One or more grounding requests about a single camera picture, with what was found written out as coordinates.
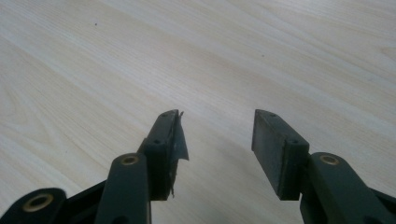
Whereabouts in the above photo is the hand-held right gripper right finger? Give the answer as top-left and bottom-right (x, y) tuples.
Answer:
(251, 108), (396, 224)

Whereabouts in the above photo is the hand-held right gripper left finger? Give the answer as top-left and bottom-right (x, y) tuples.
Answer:
(94, 108), (190, 224)

